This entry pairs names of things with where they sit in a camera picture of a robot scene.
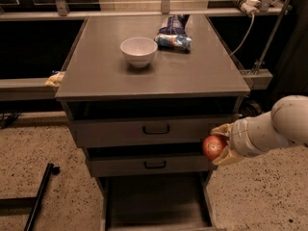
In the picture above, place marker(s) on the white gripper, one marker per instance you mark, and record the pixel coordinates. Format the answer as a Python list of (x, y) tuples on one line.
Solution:
[(240, 138)]

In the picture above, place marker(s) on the red apple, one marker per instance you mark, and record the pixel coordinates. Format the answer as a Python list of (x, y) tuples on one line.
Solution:
[(213, 146)]

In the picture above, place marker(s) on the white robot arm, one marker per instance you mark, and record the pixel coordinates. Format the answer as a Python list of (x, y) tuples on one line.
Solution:
[(285, 125)]

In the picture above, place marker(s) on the grey drawer cabinet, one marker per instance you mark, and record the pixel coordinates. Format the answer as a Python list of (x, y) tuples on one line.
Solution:
[(100, 84)]

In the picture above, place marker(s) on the grey middle drawer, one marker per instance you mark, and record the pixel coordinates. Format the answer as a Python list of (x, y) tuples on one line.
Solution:
[(152, 164)]

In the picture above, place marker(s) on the grey drawer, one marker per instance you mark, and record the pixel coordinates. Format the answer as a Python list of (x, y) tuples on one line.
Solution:
[(145, 131), (152, 164), (157, 202)]

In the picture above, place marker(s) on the grey top drawer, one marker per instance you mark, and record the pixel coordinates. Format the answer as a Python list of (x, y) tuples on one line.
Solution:
[(145, 131)]

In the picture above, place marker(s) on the grey bottom drawer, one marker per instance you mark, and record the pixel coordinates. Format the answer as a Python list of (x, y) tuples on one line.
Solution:
[(157, 202)]

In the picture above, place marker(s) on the blue chip bag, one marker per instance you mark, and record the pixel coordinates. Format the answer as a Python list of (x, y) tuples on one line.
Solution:
[(172, 34)]

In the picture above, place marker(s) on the white bowl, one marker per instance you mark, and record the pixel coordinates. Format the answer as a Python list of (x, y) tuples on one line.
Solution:
[(139, 52)]

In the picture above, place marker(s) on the white power strip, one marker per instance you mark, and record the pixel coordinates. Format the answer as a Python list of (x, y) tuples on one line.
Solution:
[(248, 7)]

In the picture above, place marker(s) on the black metal bar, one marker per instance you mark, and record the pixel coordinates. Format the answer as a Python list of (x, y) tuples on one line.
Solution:
[(30, 224)]

